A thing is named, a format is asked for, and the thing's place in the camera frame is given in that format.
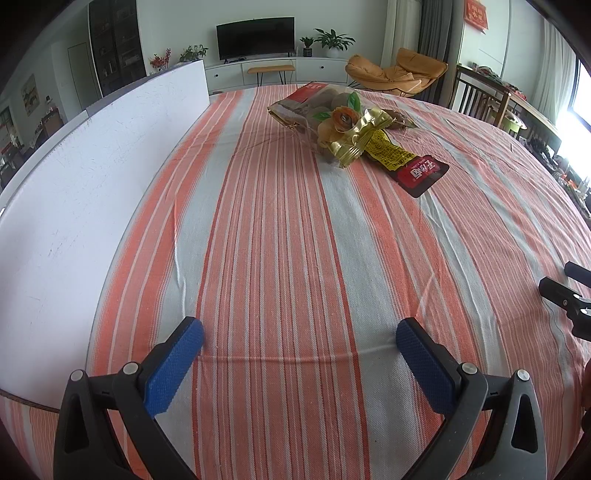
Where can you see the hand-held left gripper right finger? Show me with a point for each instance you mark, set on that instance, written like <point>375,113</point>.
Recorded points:
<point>427,369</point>

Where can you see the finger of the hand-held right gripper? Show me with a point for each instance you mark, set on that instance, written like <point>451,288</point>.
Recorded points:
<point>561,291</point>
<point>579,270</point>

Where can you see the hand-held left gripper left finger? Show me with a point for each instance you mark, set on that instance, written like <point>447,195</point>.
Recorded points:
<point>175,364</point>

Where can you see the white cardboard box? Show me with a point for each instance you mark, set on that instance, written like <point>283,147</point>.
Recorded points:
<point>78,221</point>

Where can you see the red and yellow snack packet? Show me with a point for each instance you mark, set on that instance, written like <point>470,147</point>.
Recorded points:
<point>415,173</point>

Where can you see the brown snack packet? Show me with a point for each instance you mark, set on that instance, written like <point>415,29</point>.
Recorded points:
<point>399,117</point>

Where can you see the gold foil snack packet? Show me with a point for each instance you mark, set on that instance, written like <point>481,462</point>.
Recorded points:
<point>364,134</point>

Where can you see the clear bag with red label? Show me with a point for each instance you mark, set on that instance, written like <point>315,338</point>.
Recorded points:
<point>304,108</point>

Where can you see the person's right forearm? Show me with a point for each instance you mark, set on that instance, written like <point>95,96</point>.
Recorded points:
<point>586,390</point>

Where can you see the cluttered wooden sideboard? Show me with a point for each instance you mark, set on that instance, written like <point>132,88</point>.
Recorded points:
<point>554,147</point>

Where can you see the orange striped tablecloth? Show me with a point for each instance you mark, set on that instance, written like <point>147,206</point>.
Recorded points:
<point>300,277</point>

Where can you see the green plastic basket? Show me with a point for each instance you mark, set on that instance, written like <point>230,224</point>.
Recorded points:
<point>513,123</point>

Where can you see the bright window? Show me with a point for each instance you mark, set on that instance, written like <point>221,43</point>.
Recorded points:
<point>579,101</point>

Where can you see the white curtain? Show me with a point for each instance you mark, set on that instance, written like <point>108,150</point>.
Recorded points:
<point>554,78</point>

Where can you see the dark wooden chair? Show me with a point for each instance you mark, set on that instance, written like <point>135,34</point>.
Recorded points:
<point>480,94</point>

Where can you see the orange lounge chair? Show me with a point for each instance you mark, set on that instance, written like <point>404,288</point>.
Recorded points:
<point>397,71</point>

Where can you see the grey curtain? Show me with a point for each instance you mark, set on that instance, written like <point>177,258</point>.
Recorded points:
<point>431,32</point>

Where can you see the cloth-covered standing air conditioner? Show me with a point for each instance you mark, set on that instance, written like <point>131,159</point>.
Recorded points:
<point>399,32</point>

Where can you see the red flowers in vase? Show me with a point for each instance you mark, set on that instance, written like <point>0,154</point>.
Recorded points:
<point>160,60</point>

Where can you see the wooden bench with metal legs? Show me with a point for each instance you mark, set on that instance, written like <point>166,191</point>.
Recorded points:
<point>271,69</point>

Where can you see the green flowering plant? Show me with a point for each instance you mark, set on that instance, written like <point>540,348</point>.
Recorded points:
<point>193,53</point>

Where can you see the white television cabinet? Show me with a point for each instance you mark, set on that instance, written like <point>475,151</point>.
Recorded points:
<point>318,69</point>

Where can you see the dark glass cabinet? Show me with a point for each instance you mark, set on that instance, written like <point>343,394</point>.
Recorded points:
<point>117,46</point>

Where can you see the large potted plant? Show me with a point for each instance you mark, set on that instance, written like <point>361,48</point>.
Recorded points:
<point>333,41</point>

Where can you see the flat screen television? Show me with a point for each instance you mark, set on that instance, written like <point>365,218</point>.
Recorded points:
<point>256,37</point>

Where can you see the small potted plant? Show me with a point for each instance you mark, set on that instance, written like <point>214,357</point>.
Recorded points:
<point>307,46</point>

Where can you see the red wall hanging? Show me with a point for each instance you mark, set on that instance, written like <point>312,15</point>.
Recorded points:
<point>476,14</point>

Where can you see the wall painting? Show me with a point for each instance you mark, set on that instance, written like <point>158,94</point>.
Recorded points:
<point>30,94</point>

